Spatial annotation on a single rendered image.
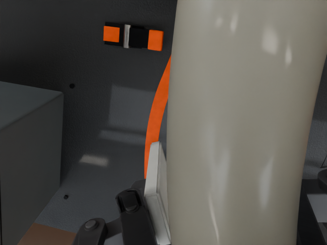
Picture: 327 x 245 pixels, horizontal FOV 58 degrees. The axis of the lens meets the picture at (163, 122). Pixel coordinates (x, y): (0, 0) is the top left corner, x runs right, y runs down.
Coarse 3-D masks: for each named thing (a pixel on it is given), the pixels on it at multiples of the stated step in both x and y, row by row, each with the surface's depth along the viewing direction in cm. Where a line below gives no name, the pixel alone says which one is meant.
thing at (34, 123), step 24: (0, 96) 89; (24, 96) 92; (48, 96) 96; (0, 120) 73; (24, 120) 78; (48, 120) 94; (0, 144) 69; (24, 144) 81; (48, 144) 97; (0, 168) 71; (24, 168) 83; (48, 168) 101; (0, 192) 73; (24, 192) 86; (48, 192) 105; (0, 216) 74; (24, 216) 89; (0, 240) 77
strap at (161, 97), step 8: (168, 64) 97; (168, 72) 98; (168, 80) 99; (160, 88) 100; (160, 96) 101; (152, 104) 102; (160, 104) 102; (152, 112) 103; (160, 112) 102; (152, 120) 104; (160, 120) 103; (152, 128) 105; (152, 136) 106
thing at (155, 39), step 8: (112, 24) 93; (120, 24) 93; (104, 32) 94; (112, 32) 94; (120, 32) 94; (128, 32) 92; (136, 32) 91; (144, 32) 90; (152, 32) 89; (160, 32) 89; (104, 40) 95; (112, 40) 95; (120, 40) 95; (128, 40) 93; (136, 40) 92; (144, 40) 91; (152, 40) 90; (160, 40) 89; (152, 48) 91; (160, 48) 90
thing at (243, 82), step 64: (192, 0) 5; (256, 0) 4; (320, 0) 5; (192, 64) 5; (256, 64) 5; (320, 64) 5; (192, 128) 5; (256, 128) 5; (192, 192) 6; (256, 192) 5
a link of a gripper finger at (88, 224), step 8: (88, 224) 13; (96, 224) 13; (104, 224) 13; (80, 232) 13; (88, 232) 13; (96, 232) 12; (104, 232) 13; (80, 240) 12; (88, 240) 12; (96, 240) 12; (104, 240) 13
